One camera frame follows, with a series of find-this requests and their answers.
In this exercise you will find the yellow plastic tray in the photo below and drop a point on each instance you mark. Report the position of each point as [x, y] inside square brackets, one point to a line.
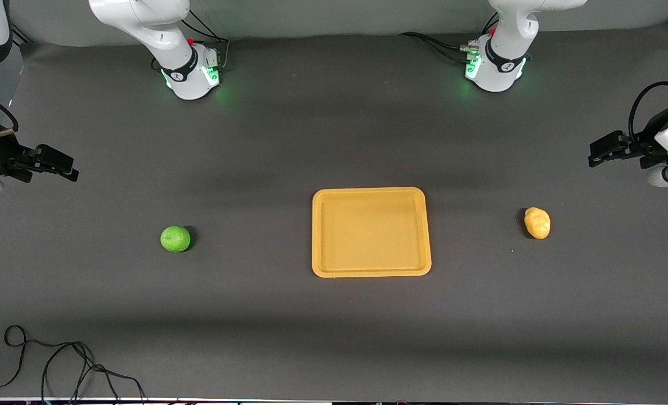
[370, 233]

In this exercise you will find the dark grey table mat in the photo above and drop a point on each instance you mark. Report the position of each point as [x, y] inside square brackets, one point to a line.
[334, 337]

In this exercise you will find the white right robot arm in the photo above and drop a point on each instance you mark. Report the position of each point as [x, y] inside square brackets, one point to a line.
[142, 22]

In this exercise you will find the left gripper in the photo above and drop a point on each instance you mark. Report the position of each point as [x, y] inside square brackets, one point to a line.
[644, 147]

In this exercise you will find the yellow potato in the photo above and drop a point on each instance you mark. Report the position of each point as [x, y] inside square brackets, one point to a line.
[537, 223]

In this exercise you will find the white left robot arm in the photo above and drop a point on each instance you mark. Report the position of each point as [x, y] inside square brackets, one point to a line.
[505, 62]

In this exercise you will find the green apple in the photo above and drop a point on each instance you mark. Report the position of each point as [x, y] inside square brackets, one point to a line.
[175, 239]

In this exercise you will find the aluminium frame bar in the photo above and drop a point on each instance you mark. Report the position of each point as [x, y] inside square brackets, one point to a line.
[21, 36]

